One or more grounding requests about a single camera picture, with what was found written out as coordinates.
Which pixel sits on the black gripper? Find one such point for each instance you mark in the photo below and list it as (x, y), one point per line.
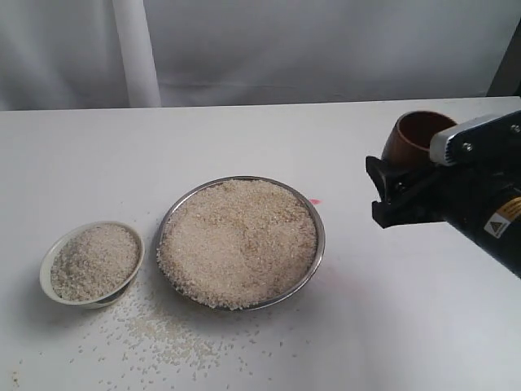
(479, 195)

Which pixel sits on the brown wooden cup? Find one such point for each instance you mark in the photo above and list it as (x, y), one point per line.
(408, 144)

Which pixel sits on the rice heap on plate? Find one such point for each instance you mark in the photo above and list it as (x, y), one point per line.
(238, 244)

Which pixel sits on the spilled rice grains on table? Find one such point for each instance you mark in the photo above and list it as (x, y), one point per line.
(153, 339)

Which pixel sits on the white ceramic bowl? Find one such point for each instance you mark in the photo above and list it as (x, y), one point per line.
(110, 298)

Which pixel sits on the white backdrop curtain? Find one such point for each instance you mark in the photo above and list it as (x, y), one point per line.
(150, 54)

